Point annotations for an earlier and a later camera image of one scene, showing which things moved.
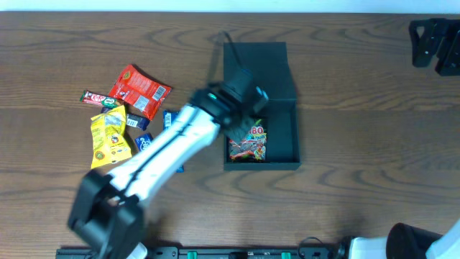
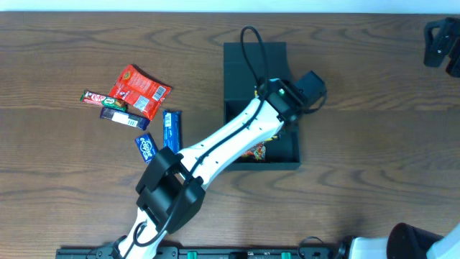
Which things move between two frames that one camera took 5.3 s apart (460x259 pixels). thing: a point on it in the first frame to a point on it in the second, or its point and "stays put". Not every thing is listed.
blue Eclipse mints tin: (142, 140) stays put
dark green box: (269, 66) stays put
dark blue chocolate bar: (139, 121) stays put
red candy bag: (137, 90) stays put
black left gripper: (246, 121) to (295, 114)
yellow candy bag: (109, 142) to (256, 95)
